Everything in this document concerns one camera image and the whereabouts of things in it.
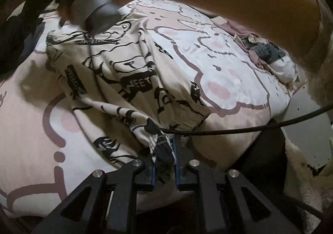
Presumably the cream printed garment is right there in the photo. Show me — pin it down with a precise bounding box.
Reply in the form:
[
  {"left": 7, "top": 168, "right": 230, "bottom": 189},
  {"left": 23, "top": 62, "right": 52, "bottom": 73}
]
[{"left": 45, "top": 11, "right": 211, "bottom": 190}]

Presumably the bear printed blanket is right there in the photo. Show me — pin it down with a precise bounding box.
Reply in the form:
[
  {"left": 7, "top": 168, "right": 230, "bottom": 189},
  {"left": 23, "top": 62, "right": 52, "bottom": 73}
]
[{"left": 0, "top": 0, "right": 294, "bottom": 217}]

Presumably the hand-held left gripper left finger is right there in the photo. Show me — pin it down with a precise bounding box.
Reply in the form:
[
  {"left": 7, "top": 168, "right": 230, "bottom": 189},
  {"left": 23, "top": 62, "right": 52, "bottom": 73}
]
[{"left": 31, "top": 160, "right": 157, "bottom": 234}]

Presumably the blue-grey garment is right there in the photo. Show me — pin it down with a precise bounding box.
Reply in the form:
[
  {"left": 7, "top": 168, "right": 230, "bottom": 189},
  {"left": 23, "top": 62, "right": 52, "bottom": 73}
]
[{"left": 245, "top": 39, "right": 287, "bottom": 64}]

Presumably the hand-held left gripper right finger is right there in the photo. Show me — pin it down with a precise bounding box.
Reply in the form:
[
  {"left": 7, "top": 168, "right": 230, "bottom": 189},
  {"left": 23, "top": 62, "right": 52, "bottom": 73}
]
[{"left": 170, "top": 135, "right": 302, "bottom": 234}]

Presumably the white garment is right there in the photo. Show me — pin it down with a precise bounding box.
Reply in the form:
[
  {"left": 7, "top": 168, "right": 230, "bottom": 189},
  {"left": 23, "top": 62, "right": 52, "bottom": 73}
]
[{"left": 271, "top": 55, "right": 298, "bottom": 83}]

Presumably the mauve garment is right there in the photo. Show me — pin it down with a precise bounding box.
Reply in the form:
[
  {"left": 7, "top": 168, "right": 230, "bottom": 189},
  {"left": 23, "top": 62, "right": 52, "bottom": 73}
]
[{"left": 212, "top": 16, "right": 263, "bottom": 39}]

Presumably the black cable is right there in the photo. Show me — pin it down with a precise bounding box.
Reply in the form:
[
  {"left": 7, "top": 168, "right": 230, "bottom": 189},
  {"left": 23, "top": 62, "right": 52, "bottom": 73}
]
[
  {"left": 159, "top": 103, "right": 333, "bottom": 135},
  {"left": 283, "top": 192, "right": 328, "bottom": 220}
]

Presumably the white fluffy rug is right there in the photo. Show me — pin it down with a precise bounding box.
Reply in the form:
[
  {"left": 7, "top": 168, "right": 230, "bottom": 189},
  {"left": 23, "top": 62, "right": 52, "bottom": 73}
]
[{"left": 285, "top": 62, "right": 333, "bottom": 226}]

